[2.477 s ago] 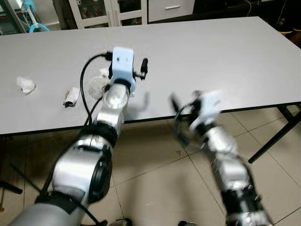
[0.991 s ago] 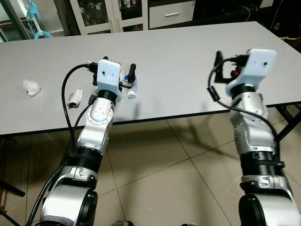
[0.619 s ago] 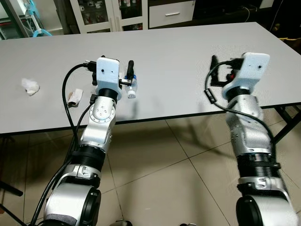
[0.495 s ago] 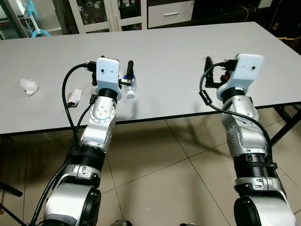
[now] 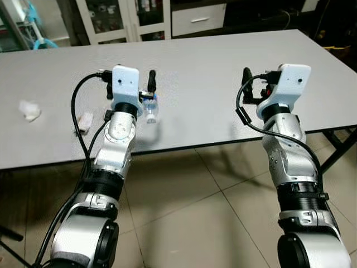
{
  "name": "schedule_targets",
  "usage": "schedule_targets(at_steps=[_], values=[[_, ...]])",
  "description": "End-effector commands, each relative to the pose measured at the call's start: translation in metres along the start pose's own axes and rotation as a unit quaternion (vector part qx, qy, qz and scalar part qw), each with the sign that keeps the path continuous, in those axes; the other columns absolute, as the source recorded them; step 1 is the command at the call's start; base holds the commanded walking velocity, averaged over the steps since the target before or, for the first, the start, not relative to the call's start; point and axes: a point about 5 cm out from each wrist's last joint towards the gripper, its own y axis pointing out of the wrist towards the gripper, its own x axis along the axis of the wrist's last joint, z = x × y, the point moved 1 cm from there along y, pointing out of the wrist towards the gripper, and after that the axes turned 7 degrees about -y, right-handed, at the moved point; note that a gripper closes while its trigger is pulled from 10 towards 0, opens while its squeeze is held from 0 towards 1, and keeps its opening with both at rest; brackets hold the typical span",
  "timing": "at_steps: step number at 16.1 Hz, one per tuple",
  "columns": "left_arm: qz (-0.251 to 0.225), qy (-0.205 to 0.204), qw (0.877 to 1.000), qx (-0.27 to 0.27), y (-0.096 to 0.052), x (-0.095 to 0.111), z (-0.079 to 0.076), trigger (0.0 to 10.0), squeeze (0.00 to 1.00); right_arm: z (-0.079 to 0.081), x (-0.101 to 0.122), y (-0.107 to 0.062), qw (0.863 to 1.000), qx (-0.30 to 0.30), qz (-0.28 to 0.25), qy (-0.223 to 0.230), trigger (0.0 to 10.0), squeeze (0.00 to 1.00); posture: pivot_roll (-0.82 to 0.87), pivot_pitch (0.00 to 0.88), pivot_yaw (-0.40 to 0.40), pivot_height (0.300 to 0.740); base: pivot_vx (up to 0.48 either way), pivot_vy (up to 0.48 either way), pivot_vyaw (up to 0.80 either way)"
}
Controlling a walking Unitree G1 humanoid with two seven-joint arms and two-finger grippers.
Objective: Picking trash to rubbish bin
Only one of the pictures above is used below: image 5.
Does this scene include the crumpled white tissue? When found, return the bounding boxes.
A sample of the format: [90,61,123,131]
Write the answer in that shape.
[18,99,42,123]

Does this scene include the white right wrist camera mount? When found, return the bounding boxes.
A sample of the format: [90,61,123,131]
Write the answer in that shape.
[258,63,311,116]

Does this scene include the white drawer front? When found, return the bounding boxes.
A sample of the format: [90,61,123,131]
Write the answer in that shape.
[170,3,228,39]

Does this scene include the clear plastic bottle blue label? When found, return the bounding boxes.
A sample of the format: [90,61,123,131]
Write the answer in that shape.
[142,94,160,125]

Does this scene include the white glass door cabinet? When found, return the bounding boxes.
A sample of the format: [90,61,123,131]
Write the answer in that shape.
[75,0,171,45]

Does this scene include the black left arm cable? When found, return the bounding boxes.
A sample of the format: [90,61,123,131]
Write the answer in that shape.
[33,70,115,268]

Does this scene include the small white wrapper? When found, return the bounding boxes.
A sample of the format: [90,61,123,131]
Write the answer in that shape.
[75,112,94,134]

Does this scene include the black metal table legs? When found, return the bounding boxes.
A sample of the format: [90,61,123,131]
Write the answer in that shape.
[321,127,357,175]

